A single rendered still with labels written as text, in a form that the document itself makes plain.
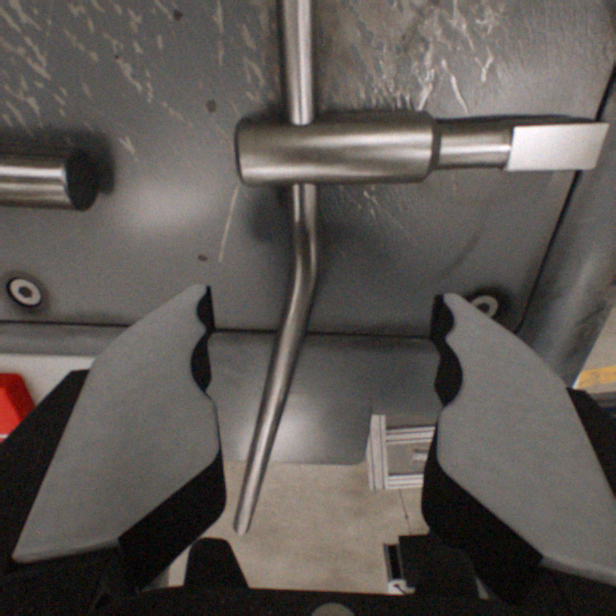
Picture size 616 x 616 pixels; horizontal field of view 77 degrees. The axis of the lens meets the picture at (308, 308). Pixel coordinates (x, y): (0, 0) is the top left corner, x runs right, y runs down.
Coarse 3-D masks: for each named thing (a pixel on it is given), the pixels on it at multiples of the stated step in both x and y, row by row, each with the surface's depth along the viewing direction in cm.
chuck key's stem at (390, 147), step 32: (256, 128) 12; (288, 128) 12; (320, 128) 12; (352, 128) 12; (384, 128) 12; (416, 128) 12; (448, 128) 12; (480, 128) 12; (512, 128) 12; (544, 128) 12; (576, 128) 12; (256, 160) 12; (288, 160) 12; (320, 160) 12; (352, 160) 12; (384, 160) 12; (416, 160) 12; (448, 160) 12; (480, 160) 12; (512, 160) 12; (544, 160) 12; (576, 160) 12
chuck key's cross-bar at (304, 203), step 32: (288, 0) 10; (288, 32) 11; (288, 64) 11; (288, 96) 12; (288, 192) 13; (320, 192) 14; (320, 224) 14; (320, 256) 15; (288, 288) 16; (288, 320) 16; (288, 352) 17; (288, 384) 18; (256, 448) 20; (256, 480) 22
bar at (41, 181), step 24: (0, 144) 13; (24, 144) 13; (48, 144) 13; (0, 168) 12; (24, 168) 12; (48, 168) 12; (72, 168) 13; (0, 192) 13; (24, 192) 13; (48, 192) 13; (72, 192) 13; (96, 192) 14
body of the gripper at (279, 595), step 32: (192, 544) 5; (224, 544) 5; (192, 576) 5; (224, 576) 5; (448, 576) 5; (128, 608) 4; (160, 608) 4; (192, 608) 4; (224, 608) 4; (256, 608) 4; (288, 608) 4; (320, 608) 4; (352, 608) 4; (384, 608) 4; (416, 608) 4; (448, 608) 4; (480, 608) 4; (512, 608) 4
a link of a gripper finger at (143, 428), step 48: (192, 288) 11; (144, 336) 9; (192, 336) 9; (96, 384) 8; (144, 384) 8; (192, 384) 8; (96, 432) 7; (144, 432) 7; (192, 432) 7; (48, 480) 6; (96, 480) 6; (144, 480) 6; (192, 480) 6; (48, 528) 5; (96, 528) 5; (144, 528) 5; (192, 528) 6; (144, 576) 6
